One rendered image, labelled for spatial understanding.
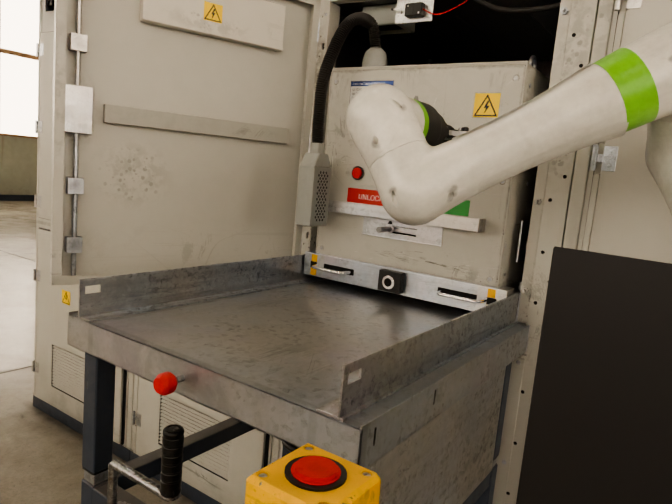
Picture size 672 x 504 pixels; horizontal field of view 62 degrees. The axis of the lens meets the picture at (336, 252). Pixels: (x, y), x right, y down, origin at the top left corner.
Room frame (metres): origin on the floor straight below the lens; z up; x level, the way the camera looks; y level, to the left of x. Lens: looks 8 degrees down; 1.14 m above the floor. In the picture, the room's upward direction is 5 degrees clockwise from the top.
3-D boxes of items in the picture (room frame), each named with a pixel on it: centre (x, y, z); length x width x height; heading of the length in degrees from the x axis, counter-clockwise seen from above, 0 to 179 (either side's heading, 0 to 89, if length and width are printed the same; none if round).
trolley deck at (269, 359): (1.06, 0.02, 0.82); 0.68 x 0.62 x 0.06; 146
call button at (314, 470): (0.41, 0.00, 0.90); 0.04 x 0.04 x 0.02
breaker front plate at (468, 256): (1.31, -0.15, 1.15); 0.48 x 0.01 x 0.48; 56
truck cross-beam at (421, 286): (1.32, -0.16, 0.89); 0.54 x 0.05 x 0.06; 56
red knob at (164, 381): (0.77, 0.22, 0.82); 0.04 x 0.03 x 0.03; 146
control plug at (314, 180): (1.37, 0.07, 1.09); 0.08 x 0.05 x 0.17; 146
